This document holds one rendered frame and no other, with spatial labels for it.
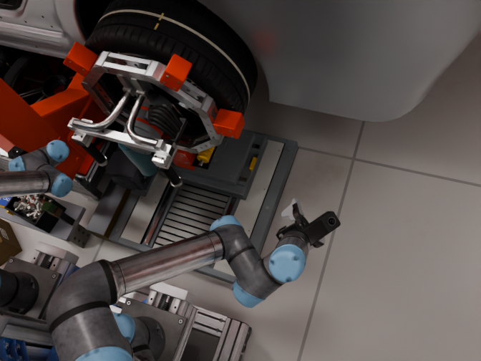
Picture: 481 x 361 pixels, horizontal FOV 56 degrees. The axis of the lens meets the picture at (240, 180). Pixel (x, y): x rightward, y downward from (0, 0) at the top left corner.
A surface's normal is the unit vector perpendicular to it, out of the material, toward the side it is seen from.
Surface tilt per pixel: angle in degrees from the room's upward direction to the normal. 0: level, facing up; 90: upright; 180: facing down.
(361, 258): 0
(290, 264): 36
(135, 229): 0
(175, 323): 0
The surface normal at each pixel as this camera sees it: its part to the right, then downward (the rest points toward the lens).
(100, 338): 0.49, -0.66
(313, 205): -0.18, -0.42
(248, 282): -0.53, -0.15
